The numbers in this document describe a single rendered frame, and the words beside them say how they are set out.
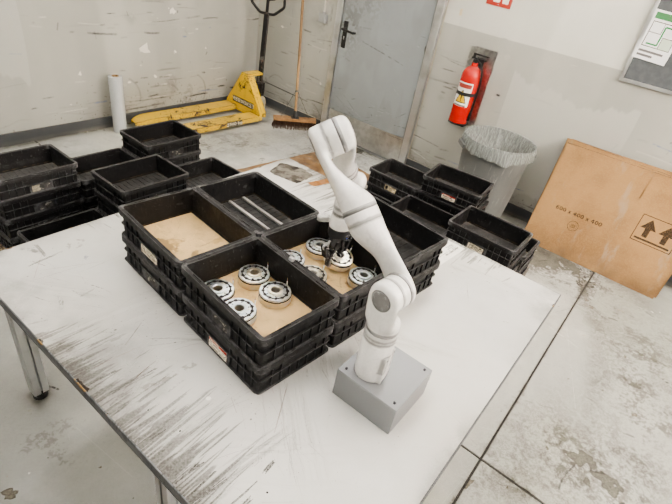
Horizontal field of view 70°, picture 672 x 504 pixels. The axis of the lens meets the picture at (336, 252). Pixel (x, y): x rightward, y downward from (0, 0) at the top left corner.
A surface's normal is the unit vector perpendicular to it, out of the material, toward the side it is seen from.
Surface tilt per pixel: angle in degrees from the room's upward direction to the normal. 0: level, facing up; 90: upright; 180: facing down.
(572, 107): 90
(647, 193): 81
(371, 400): 90
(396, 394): 0
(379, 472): 0
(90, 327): 0
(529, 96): 90
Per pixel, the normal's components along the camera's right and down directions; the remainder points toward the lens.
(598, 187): -0.57, 0.22
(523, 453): 0.15, -0.81
